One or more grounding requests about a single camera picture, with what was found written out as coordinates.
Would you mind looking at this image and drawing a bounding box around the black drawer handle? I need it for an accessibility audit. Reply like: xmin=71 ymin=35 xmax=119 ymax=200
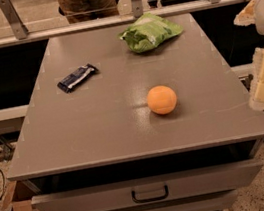
xmin=131 ymin=185 xmax=169 ymax=204

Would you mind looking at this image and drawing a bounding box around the person in brown trousers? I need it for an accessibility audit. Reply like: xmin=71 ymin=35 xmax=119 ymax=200
xmin=58 ymin=0 xmax=119 ymax=24

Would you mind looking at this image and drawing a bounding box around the green rice chip bag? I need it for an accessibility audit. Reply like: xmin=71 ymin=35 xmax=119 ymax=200
xmin=119 ymin=13 xmax=184 ymax=54

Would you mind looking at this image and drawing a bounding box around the grey drawer cabinet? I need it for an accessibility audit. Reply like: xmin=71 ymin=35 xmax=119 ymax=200
xmin=8 ymin=14 xmax=264 ymax=211

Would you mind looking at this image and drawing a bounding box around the metal railing frame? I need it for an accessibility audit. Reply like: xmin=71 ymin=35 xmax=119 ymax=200
xmin=0 ymin=0 xmax=249 ymax=47

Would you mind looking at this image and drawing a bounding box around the dark blue snack bar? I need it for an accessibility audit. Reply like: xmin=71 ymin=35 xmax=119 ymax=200
xmin=57 ymin=63 xmax=98 ymax=94

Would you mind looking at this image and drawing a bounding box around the open top drawer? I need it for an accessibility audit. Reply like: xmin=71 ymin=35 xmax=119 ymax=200
xmin=26 ymin=137 xmax=264 ymax=211

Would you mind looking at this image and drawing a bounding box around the orange fruit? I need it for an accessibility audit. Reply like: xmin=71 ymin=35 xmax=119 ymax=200
xmin=146 ymin=85 xmax=177 ymax=115

